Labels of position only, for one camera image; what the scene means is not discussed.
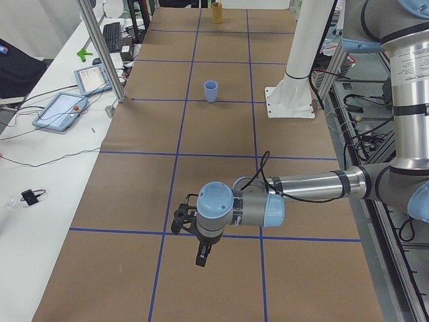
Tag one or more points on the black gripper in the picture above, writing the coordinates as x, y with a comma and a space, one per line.
204, 241

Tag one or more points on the light blue plastic cup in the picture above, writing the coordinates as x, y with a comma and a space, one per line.
211, 90

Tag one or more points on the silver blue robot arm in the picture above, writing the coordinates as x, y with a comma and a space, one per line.
397, 27

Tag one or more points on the tan wooden cup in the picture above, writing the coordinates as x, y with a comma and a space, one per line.
217, 13

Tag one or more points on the near blue teach pendant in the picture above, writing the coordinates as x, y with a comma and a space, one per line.
62, 111

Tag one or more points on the blue teach pendant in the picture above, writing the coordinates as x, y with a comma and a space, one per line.
92, 80
62, 111

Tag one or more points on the far blue teach pendant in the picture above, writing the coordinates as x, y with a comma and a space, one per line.
92, 80

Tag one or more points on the green plastic clamp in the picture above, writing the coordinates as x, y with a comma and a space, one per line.
83, 53

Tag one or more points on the black keyboard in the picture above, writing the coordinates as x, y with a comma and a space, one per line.
112, 34

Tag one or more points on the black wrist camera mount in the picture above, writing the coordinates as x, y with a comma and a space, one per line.
184, 218

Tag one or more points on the white camera mast pedestal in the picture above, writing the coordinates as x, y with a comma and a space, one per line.
292, 97

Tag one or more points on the small black device with cable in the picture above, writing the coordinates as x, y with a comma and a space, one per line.
31, 197

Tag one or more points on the aluminium frame post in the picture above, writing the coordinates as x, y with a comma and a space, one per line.
97, 39

